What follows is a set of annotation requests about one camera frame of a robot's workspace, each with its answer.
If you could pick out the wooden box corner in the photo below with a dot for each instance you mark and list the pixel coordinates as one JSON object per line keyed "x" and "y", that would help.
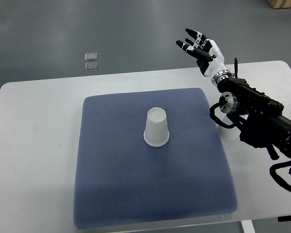
{"x": 280, "y": 4}

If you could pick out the upper floor plate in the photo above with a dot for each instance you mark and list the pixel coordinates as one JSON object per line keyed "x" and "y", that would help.
{"x": 90, "y": 56}

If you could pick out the white table leg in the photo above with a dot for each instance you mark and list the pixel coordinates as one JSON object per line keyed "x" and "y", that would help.
{"x": 247, "y": 226}

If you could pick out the black table control panel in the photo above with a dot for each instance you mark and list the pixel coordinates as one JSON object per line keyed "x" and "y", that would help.
{"x": 284, "y": 218}

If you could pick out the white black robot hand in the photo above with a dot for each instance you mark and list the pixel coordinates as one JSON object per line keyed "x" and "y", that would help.
{"x": 209, "y": 58}

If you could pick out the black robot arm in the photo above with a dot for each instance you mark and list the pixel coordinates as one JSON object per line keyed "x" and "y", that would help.
{"x": 258, "y": 117}

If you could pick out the blue textured cushion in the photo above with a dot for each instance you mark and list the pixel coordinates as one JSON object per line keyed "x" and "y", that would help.
{"x": 120, "y": 179}

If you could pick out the white paper cup on cushion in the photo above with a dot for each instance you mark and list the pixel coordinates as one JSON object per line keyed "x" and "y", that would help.
{"x": 156, "y": 132}

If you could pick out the white paper cup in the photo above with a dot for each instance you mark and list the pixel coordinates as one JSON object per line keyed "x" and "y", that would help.
{"x": 228, "y": 134}
{"x": 156, "y": 132}

